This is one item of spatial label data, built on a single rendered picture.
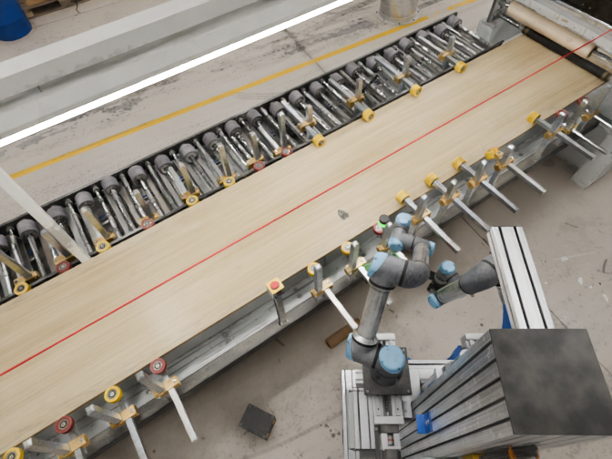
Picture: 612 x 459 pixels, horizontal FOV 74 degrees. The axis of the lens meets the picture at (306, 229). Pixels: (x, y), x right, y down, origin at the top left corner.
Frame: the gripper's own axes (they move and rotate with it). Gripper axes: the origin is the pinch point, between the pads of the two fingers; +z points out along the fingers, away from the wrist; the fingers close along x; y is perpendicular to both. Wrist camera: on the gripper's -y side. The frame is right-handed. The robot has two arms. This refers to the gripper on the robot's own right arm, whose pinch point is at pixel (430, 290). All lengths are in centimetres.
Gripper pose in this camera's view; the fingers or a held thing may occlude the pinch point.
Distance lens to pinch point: 254.1
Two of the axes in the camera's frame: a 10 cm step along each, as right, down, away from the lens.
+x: 8.3, -4.9, 2.7
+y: 5.6, 6.9, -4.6
